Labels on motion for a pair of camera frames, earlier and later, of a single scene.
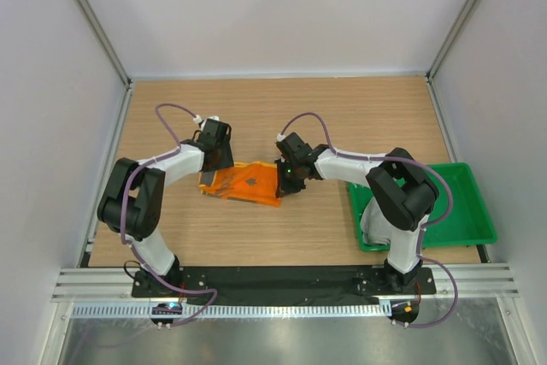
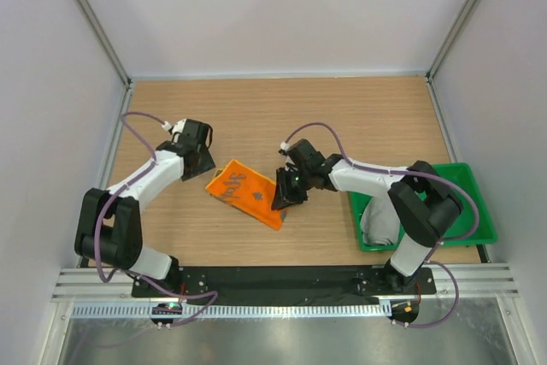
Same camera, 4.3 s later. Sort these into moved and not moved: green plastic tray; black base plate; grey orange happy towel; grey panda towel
Moved: grey orange happy towel
Not moved: grey panda towel; black base plate; green plastic tray
